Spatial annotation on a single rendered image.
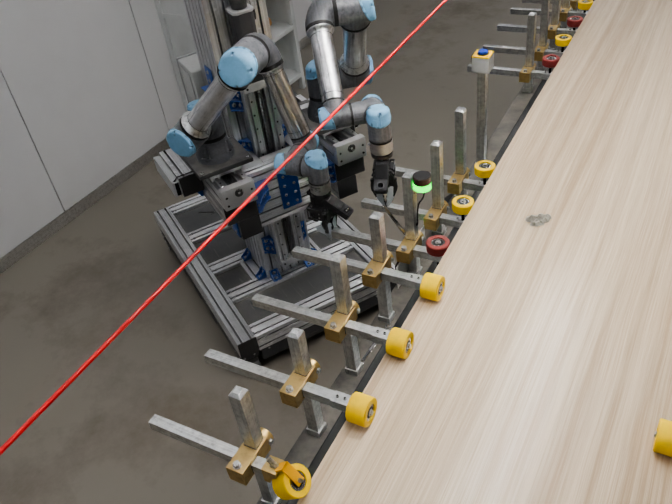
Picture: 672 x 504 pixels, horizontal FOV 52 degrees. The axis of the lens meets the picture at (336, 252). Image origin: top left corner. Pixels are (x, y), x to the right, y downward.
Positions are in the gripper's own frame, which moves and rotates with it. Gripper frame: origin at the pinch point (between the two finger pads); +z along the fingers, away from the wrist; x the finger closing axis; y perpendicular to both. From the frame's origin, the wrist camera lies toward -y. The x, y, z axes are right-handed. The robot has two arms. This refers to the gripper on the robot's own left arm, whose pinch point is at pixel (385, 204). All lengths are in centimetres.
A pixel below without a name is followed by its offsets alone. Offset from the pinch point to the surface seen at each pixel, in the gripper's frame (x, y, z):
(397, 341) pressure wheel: -7, -60, 4
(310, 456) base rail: 18, -80, 31
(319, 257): 20.5, -22.0, 4.8
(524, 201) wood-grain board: -48, 15, 11
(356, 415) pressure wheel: 1, -84, 5
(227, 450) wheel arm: 33, -96, 5
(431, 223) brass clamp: -14.4, 14.5, 19.4
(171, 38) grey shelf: 165, 238, 29
